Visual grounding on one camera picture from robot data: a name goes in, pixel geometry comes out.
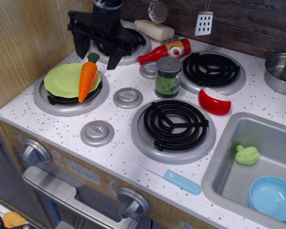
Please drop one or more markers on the green toy broccoli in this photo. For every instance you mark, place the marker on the green toy broccoli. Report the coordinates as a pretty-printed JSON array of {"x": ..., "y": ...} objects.
[{"x": 246, "y": 156}]

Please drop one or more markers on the steel pot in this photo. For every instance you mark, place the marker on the steel pot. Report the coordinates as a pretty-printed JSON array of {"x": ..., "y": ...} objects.
[{"x": 275, "y": 70}]

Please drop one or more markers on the red toy cheese wedge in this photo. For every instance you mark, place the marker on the red toy cheese wedge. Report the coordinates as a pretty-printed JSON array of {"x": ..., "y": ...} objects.
[{"x": 214, "y": 102}]

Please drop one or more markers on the light blue bowl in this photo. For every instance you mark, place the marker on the light blue bowl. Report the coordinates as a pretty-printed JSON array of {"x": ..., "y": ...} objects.
[{"x": 267, "y": 195}]

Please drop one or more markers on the silver stovetop knob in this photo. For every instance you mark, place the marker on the silver stovetop knob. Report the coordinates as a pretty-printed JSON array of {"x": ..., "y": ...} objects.
[
  {"x": 128, "y": 98},
  {"x": 97, "y": 133},
  {"x": 148, "y": 70}
]

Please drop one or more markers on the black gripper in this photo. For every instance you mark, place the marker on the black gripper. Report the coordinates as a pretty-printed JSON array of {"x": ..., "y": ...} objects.
[{"x": 102, "y": 25}]

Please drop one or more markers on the back left stove burner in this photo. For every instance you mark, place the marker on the back left stove burner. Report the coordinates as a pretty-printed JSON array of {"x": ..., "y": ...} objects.
[{"x": 142, "y": 48}]

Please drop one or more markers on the front silver stovetop knob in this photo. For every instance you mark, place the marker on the front silver stovetop knob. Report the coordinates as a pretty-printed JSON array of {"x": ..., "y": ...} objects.
[{"x": 97, "y": 133}]

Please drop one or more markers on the cream toy bottle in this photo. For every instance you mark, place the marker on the cream toy bottle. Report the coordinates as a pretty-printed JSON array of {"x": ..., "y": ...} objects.
[{"x": 154, "y": 30}]

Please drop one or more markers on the stove burner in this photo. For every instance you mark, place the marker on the stove burner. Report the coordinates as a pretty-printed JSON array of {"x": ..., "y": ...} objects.
[
  {"x": 215, "y": 70},
  {"x": 67, "y": 110},
  {"x": 172, "y": 131},
  {"x": 142, "y": 48}
]

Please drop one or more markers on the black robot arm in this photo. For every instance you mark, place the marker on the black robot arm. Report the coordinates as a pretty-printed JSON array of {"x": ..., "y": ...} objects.
[{"x": 107, "y": 3}]

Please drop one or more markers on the blue handled toy knife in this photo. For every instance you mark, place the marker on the blue handled toy knife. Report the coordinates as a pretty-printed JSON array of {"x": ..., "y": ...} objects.
[{"x": 167, "y": 175}]

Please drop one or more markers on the red ketchup bottle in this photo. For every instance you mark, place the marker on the red ketchup bottle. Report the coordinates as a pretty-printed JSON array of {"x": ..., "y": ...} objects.
[{"x": 174, "y": 49}]

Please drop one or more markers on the right oven dial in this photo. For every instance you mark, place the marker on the right oven dial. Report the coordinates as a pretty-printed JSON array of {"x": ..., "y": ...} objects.
[{"x": 131, "y": 202}]

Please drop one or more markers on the middle silver stovetop knob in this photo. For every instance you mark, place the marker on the middle silver stovetop knob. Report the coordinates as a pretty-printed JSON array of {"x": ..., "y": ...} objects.
[{"x": 128, "y": 98}]

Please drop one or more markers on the front right stove burner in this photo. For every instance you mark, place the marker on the front right stove burner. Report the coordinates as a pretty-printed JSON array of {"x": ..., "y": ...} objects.
[{"x": 172, "y": 131}]

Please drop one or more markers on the oven clock display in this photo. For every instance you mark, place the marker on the oven clock display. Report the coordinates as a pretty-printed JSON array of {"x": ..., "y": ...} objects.
[{"x": 83, "y": 172}]

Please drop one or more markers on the oven dial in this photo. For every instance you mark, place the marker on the oven dial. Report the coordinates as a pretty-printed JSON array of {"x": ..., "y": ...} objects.
[
  {"x": 131, "y": 202},
  {"x": 35, "y": 153}
]

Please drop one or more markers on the silver sink basin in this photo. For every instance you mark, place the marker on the silver sink basin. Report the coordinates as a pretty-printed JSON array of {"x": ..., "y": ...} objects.
[{"x": 227, "y": 183}]

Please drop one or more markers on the back right stove burner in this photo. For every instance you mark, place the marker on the back right stove burner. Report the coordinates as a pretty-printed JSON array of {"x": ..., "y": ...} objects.
[{"x": 215, "y": 70}]

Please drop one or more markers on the oven door handle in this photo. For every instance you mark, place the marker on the oven door handle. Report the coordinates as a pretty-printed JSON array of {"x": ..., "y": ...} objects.
[{"x": 64, "y": 194}]

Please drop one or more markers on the hanging silver skimmer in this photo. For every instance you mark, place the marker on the hanging silver skimmer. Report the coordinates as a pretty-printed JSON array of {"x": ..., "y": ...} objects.
[{"x": 158, "y": 11}]

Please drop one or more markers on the green label tin can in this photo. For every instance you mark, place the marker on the green label tin can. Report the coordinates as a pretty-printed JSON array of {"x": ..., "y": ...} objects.
[{"x": 167, "y": 78}]

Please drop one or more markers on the front left stove burner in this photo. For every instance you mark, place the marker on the front left stove burner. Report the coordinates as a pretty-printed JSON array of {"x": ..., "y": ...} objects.
[{"x": 67, "y": 110}]

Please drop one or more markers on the left oven dial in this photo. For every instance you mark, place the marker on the left oven dial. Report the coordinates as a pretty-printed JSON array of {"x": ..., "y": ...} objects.
[{"x": 35, "y": 153}]

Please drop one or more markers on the back silver stovetop knob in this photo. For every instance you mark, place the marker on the back silver stovetop knob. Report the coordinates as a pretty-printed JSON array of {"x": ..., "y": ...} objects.
[{"x": 148, "y": 70}]

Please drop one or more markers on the light green plate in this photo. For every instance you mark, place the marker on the light green plate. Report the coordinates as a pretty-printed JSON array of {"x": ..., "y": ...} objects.
[{"x": 63, "y": 81}]

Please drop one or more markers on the orange toy carrot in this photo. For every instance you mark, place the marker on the orange toy carrot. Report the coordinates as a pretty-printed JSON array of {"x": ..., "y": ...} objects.
[{"x": 88, "y": 75}]

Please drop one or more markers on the hanging silver spatula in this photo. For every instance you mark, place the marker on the hanging silver spatula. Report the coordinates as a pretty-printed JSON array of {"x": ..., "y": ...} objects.
[{"x": 204, "y": 21}]

